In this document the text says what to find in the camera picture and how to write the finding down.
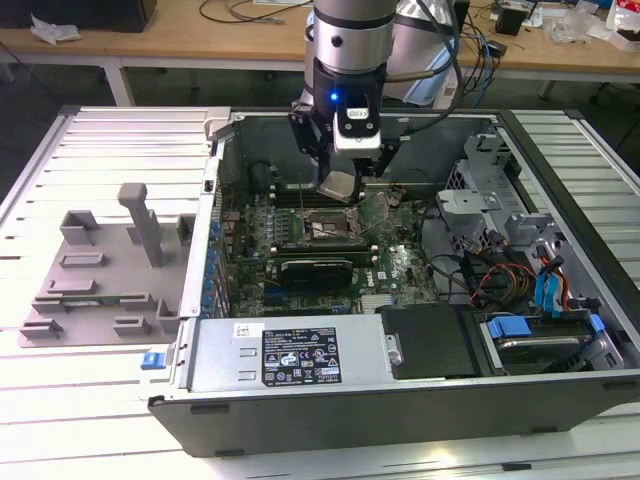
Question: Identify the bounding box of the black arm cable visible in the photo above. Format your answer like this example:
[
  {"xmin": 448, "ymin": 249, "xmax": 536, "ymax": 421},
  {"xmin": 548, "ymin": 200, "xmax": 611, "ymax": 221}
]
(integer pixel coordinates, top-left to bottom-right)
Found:
[{"xmin": 384, "ymin": 0, "xmax": 464, "ymax": 144}]

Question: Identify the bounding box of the hard disk in blue carrier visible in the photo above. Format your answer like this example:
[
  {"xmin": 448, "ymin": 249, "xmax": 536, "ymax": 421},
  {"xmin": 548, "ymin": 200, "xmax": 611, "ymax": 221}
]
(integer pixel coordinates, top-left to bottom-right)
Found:
[{"xmin": 482, "ymin": 312, "xmax": 609, "ymax": 376}]

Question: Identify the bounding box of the large black box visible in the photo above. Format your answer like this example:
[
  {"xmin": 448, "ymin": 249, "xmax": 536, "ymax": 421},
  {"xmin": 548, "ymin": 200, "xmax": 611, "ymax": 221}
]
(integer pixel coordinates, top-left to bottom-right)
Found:
[{"xmin": 0, "ymin": 0, "xmax": 159, "ymax": 34}]

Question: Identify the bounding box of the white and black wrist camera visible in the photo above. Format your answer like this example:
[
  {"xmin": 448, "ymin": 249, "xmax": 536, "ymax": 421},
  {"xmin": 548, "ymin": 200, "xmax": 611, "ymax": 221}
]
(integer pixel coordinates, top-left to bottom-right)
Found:
[{"xmin": 332, "ymin": 103, "xmax": 384, "ymax": 161}]

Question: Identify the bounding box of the silver CPU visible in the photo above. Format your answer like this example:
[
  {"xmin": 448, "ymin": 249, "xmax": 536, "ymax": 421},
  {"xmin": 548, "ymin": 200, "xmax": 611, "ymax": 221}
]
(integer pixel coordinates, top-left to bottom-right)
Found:
[{"xmin": 317, "ymin": 170, "xmax": 357, "ymax": 204}]

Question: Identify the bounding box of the black open PC case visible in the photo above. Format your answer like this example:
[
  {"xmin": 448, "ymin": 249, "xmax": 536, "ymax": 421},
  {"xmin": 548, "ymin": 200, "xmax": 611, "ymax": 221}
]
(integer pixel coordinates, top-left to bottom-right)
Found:
[{"xmin": 147, "ymin": 107, "xmax": 640, "ymax": 459}]

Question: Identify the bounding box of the small silver heatsink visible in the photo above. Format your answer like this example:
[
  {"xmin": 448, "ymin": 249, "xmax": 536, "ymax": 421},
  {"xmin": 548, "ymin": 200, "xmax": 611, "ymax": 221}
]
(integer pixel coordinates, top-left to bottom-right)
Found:
[{"xmin": 362, "ymin": 294, "xmax": 396, "ymax": 314}]

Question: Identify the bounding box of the red yellow black wire bundle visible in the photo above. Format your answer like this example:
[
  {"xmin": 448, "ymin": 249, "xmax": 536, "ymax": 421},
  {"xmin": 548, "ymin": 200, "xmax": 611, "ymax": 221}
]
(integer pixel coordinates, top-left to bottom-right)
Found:
[{"xmin": 462, "ymin": 247, "xmax": 539, "ymax": 307}]

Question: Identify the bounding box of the clear plastic wrapping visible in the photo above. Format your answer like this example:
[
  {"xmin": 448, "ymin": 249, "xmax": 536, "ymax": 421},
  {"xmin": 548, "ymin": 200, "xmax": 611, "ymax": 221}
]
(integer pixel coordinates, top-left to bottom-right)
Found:
[{"xmin": 547, "ymin": 9, "xmax": 609, "ymax": 44}]

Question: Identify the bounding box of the black round speaker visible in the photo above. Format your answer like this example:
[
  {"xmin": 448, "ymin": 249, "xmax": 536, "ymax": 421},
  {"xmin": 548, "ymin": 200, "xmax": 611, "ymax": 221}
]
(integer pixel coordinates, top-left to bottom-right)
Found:
[{"xmin": 248, "ymin": 160, "xmax": 276, "ymax": 194}]

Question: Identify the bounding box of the silver metal drive cage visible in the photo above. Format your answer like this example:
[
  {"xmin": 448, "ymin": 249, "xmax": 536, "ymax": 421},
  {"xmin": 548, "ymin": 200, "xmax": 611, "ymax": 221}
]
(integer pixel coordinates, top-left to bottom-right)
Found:
[{"xmin": 434, "ymin": 132, "xmax": 569, "ymax": 251}]

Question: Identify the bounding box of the blue flat wire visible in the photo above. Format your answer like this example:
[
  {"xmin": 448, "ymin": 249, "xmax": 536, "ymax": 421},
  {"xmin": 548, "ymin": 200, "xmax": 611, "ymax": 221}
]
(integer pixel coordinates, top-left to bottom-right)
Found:
[{"xmin": 533, "ymin": 243, "xmax": 569, "ymax": 321}]

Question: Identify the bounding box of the crumpled white plastic bag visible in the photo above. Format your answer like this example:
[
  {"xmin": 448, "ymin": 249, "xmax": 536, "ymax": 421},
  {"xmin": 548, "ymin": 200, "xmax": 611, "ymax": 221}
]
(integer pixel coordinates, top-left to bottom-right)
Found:
[{"xmin": 30, "ymin": 13, "xmax": 81, "ymax": 44}]

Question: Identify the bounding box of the grey parts rack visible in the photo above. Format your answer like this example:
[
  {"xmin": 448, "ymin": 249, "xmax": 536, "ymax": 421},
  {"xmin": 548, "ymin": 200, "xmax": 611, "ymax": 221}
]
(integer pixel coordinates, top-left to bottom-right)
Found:
[{"xmin": 17, "ymin": 183, "xmax": 199, "ymax": 350}]

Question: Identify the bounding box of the black RAM slot bank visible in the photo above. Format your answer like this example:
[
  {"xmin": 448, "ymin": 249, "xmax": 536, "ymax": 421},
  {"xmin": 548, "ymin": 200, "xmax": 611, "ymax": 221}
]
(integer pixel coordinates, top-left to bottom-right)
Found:
[
  {"xmin": 269, "ymin": 182, "xmax": 364, "ymax": 209},
  {"xmin": 272, "ymin": 241, "xmax": 377, "ymax": 257}
]

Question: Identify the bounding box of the wooden desk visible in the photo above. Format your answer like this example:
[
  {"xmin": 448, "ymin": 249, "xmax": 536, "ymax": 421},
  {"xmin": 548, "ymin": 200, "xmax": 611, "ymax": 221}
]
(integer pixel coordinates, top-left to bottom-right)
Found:
[{"xmin": 0, "ymin": 0, "xmax": 640, "ymax": 106}]

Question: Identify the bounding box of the black wire loop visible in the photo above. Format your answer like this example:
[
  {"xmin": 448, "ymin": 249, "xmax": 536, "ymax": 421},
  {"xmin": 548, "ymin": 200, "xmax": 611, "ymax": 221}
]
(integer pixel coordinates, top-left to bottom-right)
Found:
[{"xmin": 418, "ymin": 199, "xmax": 474, "ymax": 304}]

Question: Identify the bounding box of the CPU socket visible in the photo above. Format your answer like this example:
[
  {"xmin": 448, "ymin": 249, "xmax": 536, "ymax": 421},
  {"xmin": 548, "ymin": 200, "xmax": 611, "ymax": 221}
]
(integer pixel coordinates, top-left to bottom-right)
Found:
[{"xmin": 302, "ymin": 207, "xmax": 359, "ymax": 241}]

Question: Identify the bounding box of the orange wire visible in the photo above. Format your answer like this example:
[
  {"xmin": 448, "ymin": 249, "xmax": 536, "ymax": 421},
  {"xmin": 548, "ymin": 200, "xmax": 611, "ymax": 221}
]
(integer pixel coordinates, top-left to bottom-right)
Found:
[{"xmin": 559, "ymin": 269, "xmax": 574, "ymax": 314}]

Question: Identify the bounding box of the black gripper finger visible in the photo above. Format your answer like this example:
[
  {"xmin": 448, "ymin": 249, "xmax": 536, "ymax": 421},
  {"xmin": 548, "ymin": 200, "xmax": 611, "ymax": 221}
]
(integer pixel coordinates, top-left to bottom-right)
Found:
[
  {"xmin": 288, "ymin": 107, "xmax": 334, "ymax": 189},
  {"xmin": 352, "ymin": 135, "xmax": 402, "ymax": 200}
]

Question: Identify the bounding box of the red and white bag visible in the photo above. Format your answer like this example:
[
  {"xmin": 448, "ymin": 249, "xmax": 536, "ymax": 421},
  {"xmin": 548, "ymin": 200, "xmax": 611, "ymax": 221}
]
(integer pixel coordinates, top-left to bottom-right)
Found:
[{"xmin": 607, "ymin": 0, "xmax": 640, "ymax": 51}]

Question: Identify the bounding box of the small black container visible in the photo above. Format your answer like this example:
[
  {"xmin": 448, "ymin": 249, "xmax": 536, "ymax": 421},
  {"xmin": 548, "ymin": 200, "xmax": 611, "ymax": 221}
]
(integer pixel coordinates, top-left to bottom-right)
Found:
[{"xmin": 497, "ymin": 4, "xmax": 526, "ymax": 36}]

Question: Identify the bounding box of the metal socket cover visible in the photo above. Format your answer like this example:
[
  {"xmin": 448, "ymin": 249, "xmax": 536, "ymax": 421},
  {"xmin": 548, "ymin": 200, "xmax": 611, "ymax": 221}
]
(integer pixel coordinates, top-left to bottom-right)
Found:
[{"xmin": 352, "ymin": 192, "xmax": 392, "ymax": 235}]

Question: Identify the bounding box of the black plastic drive shroud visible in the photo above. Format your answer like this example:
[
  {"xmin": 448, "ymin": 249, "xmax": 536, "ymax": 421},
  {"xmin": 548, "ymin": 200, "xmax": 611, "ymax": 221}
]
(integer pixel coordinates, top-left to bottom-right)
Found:
[{"xmin": 374, "ymin": 304, "xmax": 484, "ymax": 379}]

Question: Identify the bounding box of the silver power supply unit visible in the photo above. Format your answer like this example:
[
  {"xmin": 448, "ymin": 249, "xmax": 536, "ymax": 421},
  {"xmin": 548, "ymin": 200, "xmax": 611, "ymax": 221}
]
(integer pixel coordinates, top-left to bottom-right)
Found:
[{"xmin": 187, "ymin": 313, "xmax": 396, "ymax": 391}]

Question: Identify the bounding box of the green motherboard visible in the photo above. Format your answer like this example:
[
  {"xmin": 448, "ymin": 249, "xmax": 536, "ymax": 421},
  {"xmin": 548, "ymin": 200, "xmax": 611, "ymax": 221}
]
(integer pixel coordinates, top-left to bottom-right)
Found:
[{"xmin": 217, "ymin": 187, "xmax": 444, "ymax": 317}]

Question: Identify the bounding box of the black graphics card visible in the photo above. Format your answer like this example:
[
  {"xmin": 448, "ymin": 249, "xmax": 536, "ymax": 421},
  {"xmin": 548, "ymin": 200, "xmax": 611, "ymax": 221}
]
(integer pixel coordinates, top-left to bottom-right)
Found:
[{"xmin": 277, "ymin": 257, "xmax": 354, "ymax": 289}]

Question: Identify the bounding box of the blue hanging cable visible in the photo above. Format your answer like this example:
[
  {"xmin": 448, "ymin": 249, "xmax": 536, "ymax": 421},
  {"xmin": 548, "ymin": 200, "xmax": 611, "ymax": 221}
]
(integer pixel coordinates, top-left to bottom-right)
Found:
[{"xmin": 469, "ymin": 22, "xmax": 499, "ymax": 109}]

